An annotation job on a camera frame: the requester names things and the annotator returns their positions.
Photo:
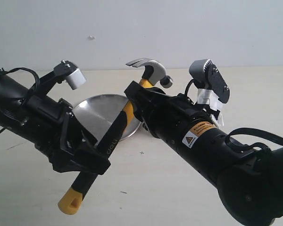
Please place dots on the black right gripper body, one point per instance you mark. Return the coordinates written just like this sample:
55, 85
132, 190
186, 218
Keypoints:
168, 118

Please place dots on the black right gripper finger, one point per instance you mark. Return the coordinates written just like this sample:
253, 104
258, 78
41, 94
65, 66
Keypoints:
144, 100

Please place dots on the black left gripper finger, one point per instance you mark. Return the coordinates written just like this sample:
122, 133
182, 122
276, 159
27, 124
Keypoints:
83, 160
77, 133

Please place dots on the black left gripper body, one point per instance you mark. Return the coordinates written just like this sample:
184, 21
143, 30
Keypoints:
60, 135

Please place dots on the yellow black claw hammer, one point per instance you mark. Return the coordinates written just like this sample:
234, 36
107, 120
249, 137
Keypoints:
154, 72

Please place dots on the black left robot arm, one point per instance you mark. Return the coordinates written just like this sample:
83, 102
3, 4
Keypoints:
13, 98

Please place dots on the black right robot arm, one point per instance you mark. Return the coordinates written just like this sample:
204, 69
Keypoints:
245, 166

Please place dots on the round stainless steel plate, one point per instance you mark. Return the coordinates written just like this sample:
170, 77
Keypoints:
97, 113

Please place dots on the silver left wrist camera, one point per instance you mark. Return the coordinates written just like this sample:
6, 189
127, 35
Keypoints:
69, 72

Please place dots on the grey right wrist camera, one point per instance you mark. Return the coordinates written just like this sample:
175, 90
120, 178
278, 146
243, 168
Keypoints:
207, 76

